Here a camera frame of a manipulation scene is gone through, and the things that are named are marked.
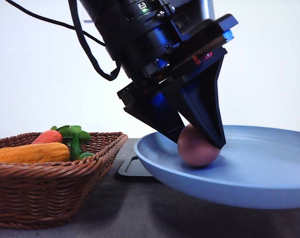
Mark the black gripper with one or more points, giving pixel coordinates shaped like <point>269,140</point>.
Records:
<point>190,49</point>

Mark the brown egg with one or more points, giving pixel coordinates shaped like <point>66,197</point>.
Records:
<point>194,150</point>

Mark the blue plate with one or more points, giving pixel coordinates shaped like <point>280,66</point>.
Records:
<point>258,167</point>

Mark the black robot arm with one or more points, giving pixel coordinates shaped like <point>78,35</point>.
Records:
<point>131,28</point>

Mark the brown wicker basket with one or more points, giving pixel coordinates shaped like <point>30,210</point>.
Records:
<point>46,195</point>

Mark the black serving tray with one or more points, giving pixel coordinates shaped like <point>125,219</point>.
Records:
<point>133,168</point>

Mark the green toy leafy vegetable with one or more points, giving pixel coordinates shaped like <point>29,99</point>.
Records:
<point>73,137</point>

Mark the orange toy carrot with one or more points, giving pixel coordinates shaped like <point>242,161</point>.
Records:
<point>49,136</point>

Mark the yellow toy corn cob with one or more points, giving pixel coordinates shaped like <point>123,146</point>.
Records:
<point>34,153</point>

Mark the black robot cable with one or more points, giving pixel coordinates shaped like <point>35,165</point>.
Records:
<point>83,36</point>

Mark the white wall power outlet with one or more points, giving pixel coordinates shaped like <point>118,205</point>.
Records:
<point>86,17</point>

